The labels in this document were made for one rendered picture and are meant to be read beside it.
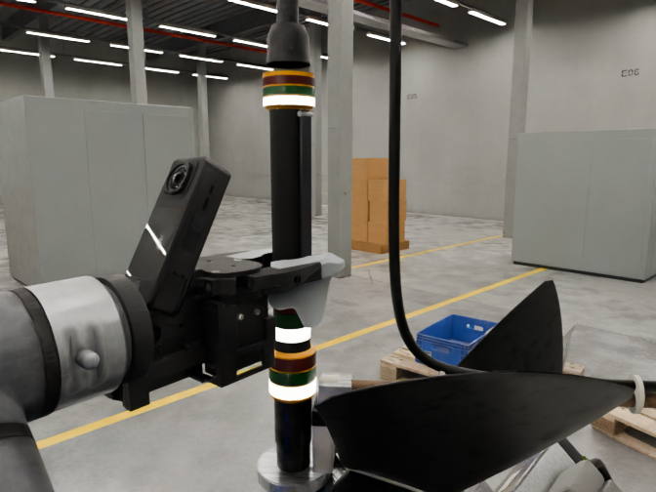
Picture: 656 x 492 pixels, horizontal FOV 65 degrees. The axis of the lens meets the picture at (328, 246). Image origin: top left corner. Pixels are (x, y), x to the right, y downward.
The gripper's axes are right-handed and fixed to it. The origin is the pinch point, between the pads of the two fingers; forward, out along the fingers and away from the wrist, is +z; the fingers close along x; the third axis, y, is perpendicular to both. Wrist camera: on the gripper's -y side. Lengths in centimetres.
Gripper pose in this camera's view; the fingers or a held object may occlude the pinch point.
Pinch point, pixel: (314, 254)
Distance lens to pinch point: 47.5
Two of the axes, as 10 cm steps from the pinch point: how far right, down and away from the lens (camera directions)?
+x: 7.6, 1.0, -6.4
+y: 0.1, 9.9, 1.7
